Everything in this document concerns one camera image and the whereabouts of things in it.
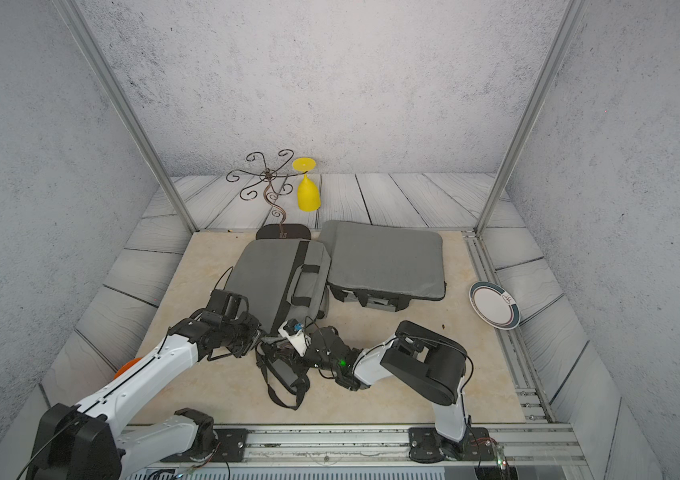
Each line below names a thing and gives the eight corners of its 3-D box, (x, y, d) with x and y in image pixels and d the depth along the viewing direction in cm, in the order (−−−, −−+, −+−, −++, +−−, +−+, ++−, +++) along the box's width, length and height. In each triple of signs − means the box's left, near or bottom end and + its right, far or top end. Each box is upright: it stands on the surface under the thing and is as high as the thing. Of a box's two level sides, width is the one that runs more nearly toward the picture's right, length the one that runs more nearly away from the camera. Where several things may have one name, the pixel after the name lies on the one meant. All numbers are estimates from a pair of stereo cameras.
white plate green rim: (474, 330, 96) (477, 324, 94) (461, 287, 107) (464, 281, 104) (520, 329, 96) (525, 324, 94) (503, 287, 107) (507, 281, 104)
